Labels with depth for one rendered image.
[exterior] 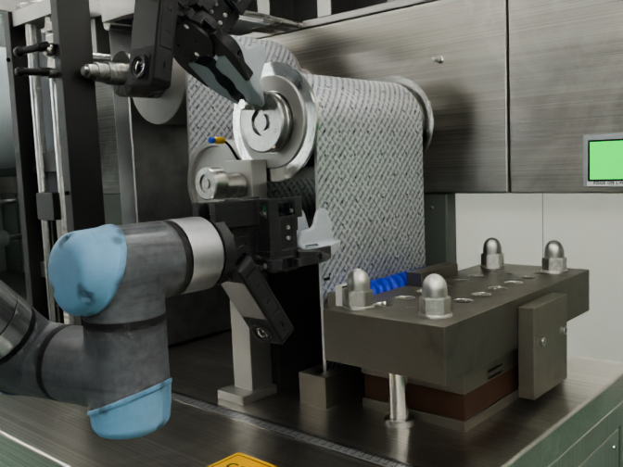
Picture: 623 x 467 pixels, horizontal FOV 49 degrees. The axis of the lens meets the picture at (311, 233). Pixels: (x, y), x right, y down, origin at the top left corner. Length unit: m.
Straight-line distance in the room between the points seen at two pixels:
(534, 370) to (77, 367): 0.51
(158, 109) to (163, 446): 0.51
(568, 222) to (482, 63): 2.50
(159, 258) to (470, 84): 0.61
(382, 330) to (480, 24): 0.53
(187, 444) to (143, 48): 0.42
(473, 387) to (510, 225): 2.88
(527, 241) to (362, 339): 2.89
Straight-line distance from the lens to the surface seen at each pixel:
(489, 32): 1.08
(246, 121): 0.87
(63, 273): 0.63
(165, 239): 0.64
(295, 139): 0.83
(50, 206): 1.06
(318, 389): 0.85
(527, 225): 3.61
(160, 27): 0.75
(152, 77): 0.73
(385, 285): 0.89
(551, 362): 0.90
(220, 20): 0.79
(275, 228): 0.73
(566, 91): 1.02
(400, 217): 0.97
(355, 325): 0.76
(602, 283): 3.51
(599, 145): 0.99
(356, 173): 0.89
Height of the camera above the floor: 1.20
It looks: 6 degrees down
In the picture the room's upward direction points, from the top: 2 degrees counter-clockwise
